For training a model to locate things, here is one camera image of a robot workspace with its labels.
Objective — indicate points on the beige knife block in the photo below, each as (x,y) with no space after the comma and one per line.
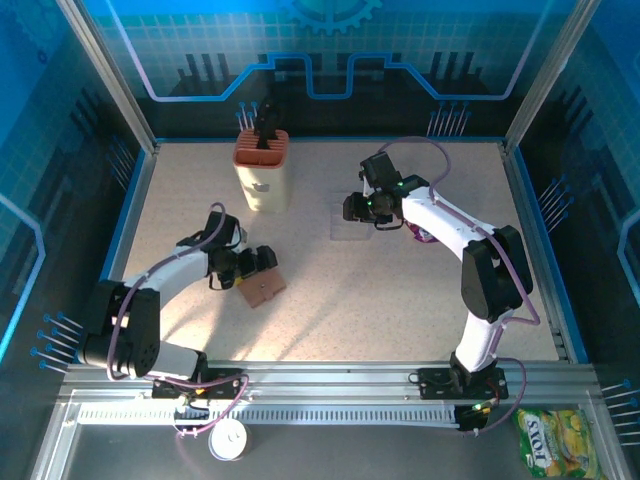
(262,185)

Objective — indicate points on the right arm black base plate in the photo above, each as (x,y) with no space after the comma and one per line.
(432,385)

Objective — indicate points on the yellow green candy bag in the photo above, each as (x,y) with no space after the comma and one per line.
(560,445)

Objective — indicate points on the aluminium side rail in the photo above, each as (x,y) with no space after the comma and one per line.
(127,250)
(540,250)

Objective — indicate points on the black controller box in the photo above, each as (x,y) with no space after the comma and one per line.
(475,420)

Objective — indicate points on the long aluminium mounting rail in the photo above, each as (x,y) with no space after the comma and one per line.
(325,380)

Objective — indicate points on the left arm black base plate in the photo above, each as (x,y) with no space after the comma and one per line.
(225,392)

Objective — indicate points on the aluminium frame post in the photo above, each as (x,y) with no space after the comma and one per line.
(550,75)
(111,75)

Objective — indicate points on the white round lid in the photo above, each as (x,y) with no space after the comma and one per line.
(229,440)

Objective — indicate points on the purple candy bag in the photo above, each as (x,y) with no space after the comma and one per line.
(422,234)

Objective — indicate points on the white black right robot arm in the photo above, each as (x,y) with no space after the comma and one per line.
(450,225)

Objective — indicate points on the clear plastic tray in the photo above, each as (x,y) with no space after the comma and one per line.
(350,234)

